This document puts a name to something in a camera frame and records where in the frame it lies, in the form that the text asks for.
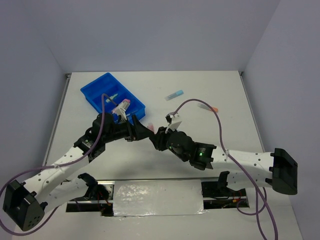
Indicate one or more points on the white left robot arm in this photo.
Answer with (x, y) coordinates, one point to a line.
(25, 202)

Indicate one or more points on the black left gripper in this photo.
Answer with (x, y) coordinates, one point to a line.
(141, 131)

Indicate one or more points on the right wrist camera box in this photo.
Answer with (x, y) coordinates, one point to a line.
(174, 120)

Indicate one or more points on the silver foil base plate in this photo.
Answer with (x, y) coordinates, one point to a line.
(158, 198)

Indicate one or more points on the orange-capped grey marker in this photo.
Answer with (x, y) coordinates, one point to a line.
(206, 107)

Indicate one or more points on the green highlighter pen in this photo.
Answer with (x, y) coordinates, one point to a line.
(111, 98)

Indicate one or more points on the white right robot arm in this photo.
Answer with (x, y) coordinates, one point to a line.
(237, 169)

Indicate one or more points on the pink-capped eraser jar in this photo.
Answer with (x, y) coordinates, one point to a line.
(122, 107)

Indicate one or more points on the blue-capped grey marker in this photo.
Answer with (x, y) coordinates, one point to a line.
(174, 95)

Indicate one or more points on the blue divided plastic bin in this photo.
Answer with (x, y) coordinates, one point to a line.
(109, 85)

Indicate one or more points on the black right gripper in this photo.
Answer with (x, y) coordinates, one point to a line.
(158, 138)

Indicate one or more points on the pink highlighter pen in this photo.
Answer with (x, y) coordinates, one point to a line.
(151, 127)

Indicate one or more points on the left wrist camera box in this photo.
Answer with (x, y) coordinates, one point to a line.
(121, 118)

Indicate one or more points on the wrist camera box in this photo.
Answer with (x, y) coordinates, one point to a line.
(121, 118)
(174, 120)

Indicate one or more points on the right aluminium table rail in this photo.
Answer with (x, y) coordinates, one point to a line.
(251, 138)

